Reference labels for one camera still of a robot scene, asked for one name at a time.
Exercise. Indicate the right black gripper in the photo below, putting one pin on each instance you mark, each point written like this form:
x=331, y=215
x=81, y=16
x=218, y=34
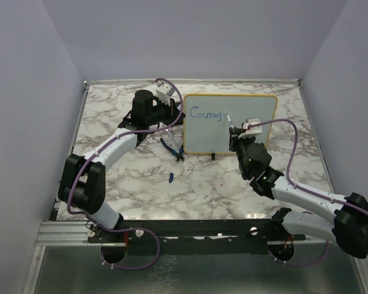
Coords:
x=235, y=139

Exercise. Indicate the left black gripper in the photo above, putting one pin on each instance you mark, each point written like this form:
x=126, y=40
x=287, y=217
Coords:
x=173, y=112

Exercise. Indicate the yellow framed whiteboard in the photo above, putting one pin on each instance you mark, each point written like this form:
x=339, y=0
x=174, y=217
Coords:
x=208, y=118

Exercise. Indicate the blue marker cap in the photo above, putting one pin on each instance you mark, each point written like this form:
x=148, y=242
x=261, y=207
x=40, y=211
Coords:
x=171, y=177

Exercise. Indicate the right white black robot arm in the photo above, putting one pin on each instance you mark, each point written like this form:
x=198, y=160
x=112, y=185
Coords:
x=333, y=217

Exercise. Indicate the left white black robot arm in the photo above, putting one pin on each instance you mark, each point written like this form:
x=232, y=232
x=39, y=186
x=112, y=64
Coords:
x=82, y=185

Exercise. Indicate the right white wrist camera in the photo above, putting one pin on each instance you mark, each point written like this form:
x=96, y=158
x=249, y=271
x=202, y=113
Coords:
x=250, y=128

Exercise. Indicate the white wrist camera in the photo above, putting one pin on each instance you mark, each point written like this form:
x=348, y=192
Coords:
x=250, y=128
x=164, y=91

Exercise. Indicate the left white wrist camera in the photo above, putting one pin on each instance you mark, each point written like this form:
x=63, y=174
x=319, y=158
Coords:
x=164, y=91

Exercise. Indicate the blue handled pliers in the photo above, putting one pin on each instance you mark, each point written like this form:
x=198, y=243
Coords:
x=179, y=155

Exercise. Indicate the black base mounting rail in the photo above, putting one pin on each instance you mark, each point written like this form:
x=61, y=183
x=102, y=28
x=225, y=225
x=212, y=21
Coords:
x=195, y=237

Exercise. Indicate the aluminium frame rail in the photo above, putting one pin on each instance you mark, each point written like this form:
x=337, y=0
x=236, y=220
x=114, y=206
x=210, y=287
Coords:
x=62, y=233

